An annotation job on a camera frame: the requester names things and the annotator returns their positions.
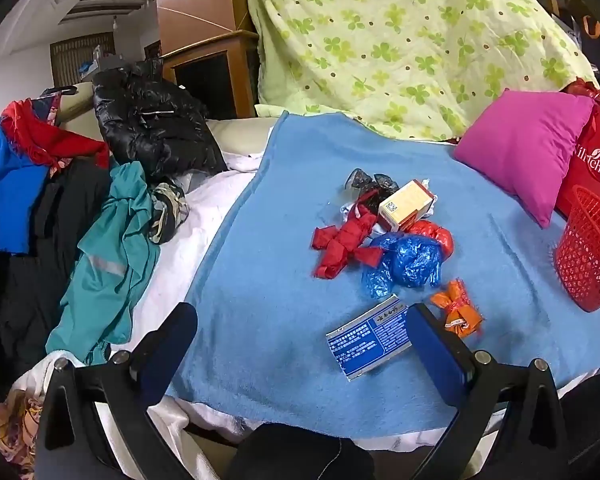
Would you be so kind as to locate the yellow white carton box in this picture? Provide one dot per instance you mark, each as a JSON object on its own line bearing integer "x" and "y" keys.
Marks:
{"x": 405, "y": 205}

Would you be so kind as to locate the large red plastic bag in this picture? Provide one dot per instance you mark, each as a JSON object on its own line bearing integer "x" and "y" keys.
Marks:
{"x": 587, "y": 91}

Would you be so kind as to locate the blue white foil packet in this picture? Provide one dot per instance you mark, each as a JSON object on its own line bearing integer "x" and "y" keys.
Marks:
{"x": 370, "y": 340}

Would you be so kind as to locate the black puffer jacket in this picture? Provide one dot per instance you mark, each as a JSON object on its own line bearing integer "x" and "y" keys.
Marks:
{"x": 155, "y": 125}

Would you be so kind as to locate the black plastic bag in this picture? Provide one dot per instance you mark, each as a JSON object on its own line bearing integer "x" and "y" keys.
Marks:
{"x": 365, "y": 182}

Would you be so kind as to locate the red wrapper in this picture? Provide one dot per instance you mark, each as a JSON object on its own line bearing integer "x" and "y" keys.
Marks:
{"x": 345, "y": 240}

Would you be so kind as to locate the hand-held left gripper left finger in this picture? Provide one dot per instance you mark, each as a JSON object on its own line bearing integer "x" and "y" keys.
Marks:
{"x": 167, "y": 355}

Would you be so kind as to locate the teal jacket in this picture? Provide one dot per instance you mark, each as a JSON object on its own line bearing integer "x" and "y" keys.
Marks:
{"x": 115, "y": 240}

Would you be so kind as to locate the orange wrapper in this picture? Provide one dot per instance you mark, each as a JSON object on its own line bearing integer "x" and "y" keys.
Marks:
{"x": 455, "y": 310}

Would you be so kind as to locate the pink pillow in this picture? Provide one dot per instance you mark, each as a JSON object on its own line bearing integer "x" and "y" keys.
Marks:
{"x": 520, "y": 150}

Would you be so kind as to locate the red cloth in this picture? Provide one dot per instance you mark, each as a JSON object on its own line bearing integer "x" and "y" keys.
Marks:
{"x": 45, "y": 140}

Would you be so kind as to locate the floral cloth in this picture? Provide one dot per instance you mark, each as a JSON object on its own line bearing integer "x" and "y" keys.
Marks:
{"x": 10, "y": 425}

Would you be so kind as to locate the wooden lattice screen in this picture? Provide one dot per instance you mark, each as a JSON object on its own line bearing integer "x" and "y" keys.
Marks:
{"x": 70, "y": 60}

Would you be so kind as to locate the black garment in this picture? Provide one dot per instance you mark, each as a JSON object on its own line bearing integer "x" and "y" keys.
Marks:
{"x": 55, "y": 220}

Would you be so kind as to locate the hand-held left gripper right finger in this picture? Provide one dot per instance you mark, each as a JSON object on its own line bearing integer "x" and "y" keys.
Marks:
{"x": 432, "y": 350}

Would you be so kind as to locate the red plastic basket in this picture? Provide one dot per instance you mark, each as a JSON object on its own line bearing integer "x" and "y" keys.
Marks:
{"x": 585, "y": 260}

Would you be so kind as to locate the camouflage cloth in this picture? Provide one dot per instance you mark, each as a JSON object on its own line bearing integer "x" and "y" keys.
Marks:
{"x": 167, "y": 210}

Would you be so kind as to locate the blue plastic bag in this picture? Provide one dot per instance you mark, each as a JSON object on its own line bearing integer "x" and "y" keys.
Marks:
{"x": 410, "y": 260}

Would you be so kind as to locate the black clothes hanger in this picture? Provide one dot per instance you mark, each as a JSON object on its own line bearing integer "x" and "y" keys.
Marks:
{"x": 60, "y": 91}

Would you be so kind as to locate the green clover print quilt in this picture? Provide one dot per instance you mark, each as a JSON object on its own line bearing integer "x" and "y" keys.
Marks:
{"x": 405, "y": 35}

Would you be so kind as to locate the grey cabinet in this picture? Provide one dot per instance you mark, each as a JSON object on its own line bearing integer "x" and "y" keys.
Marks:
{"x": 112, "y": 62}

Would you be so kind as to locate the blue jacket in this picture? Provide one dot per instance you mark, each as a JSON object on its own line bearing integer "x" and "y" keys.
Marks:
{"x": 10, "y": 185}

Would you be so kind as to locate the white blanket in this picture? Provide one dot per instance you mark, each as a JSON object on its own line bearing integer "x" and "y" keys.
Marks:
{"x": 180, "y": 250}

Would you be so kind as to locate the red tote bag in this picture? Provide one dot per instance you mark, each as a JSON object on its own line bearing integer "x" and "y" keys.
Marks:
{"x": 595, "y": 160}

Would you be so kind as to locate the small red bag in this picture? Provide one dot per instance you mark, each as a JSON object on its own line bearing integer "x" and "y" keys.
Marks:
{"x": 437, "y": 237}

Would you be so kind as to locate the blue towel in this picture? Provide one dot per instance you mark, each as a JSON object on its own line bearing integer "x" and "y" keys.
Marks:
{"x": 280, "y": 260}

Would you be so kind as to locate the dark cloth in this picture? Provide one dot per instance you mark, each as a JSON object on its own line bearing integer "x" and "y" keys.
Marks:
{"x": 290, "y": 455}

